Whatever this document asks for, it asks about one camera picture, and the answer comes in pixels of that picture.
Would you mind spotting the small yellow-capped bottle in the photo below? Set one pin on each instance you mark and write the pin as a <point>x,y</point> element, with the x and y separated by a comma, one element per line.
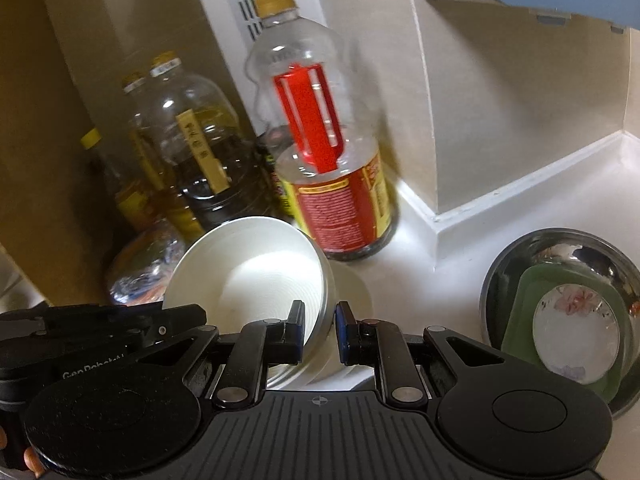
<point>100,170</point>

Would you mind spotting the white wall vent grille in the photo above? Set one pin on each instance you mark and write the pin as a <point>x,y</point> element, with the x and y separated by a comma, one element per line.
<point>235,5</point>

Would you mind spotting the cardboard splash guard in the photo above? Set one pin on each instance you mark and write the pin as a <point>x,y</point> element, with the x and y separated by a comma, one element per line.
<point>40,135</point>

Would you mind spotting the large dark oil bottle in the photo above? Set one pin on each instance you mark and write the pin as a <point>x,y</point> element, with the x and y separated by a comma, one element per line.
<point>200,160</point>

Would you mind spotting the plastic-wrapped colourful bowls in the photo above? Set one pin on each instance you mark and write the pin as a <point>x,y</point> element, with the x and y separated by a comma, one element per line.
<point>140,270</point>

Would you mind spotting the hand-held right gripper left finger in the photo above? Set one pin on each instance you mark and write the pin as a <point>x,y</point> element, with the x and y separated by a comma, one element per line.
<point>296,332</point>

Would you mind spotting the person's left hand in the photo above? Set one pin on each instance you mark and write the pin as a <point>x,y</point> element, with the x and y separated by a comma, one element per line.
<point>30,456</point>

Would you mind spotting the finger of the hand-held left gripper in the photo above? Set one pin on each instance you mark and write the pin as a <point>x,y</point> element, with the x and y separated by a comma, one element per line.
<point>30,322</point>
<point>175,317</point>

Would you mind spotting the medium golden oil bottle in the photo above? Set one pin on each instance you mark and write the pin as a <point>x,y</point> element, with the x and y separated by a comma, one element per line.
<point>137,195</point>

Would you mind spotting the green square plate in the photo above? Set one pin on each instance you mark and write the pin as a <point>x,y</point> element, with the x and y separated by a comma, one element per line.
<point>520,330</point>

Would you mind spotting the dark sauce jar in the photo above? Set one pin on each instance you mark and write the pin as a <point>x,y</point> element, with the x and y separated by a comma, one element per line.
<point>277,180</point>

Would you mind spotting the cream plastic bowl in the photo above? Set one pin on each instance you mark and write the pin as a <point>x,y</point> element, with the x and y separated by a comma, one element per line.
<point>245,280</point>

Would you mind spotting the large shallow steel plate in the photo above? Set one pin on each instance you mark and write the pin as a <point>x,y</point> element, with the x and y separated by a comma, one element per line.
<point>510,270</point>

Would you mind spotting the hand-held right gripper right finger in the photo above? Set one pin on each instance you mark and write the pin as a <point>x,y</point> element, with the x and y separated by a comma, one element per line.
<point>342,335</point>

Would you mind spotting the small floral dish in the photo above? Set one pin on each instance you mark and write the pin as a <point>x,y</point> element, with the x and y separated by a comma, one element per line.
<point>575,335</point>

